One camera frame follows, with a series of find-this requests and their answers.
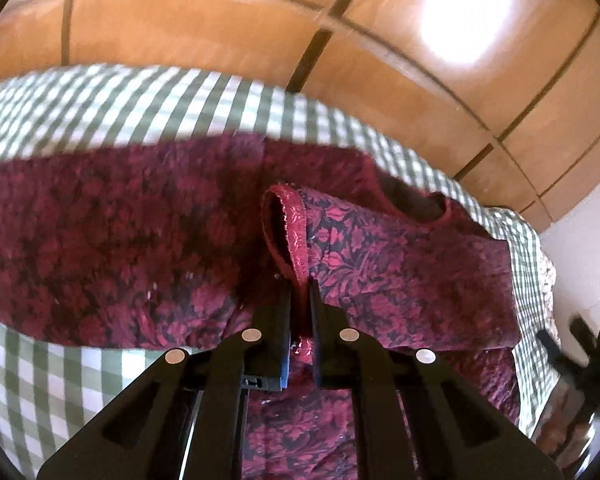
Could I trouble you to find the maroon floral patterned garment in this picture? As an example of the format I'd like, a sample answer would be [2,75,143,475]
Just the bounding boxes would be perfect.
[0,133,520,479]

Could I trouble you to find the floral patterned pillow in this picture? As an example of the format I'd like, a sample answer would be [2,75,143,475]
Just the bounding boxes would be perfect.
[538,248,560,342]

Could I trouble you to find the green white checkered bedsheet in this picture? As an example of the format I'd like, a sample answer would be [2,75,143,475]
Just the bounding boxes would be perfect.
[0,64,557,479]

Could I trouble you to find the orange wooden wardrobe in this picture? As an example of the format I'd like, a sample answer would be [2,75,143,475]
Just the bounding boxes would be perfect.
[0,0,600,230]

